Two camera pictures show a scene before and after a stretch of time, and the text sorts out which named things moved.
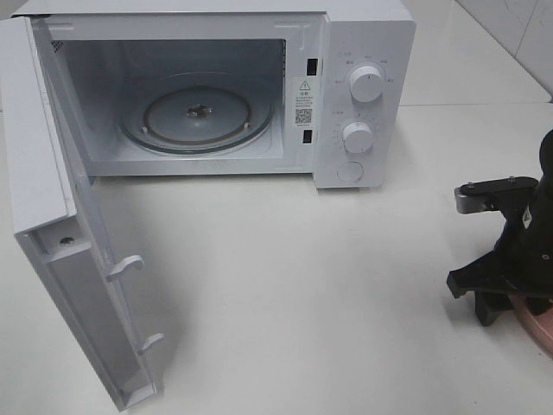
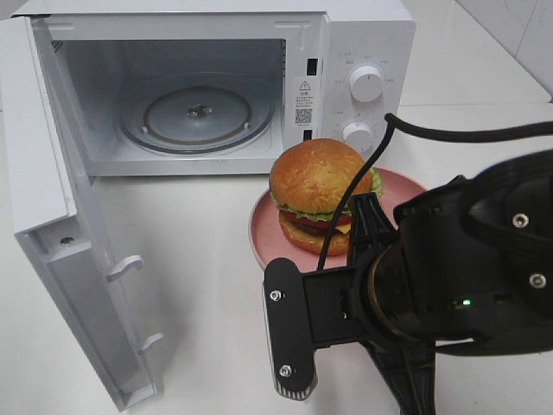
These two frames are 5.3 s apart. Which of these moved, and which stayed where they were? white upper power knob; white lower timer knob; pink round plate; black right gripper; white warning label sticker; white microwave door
Moved: pink round plate; black right gripper
Stayed: white upper power knob; white lower timer knob; white warning label sticker; white microwave door
